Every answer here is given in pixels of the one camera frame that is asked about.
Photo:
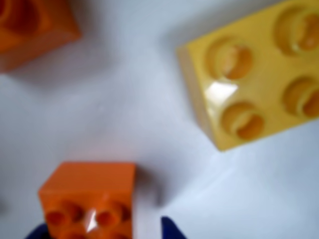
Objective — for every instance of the orange 2x4 building block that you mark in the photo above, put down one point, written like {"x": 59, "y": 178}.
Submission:
{"x": 87, "y": 199}

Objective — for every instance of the yellow 2x4 building block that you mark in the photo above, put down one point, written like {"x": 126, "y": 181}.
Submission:
{"x": 261, "y": 82}

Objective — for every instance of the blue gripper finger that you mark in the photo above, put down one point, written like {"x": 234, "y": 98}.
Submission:
{"x": 172, "y": 230}
{"x": 38, "y": 232}

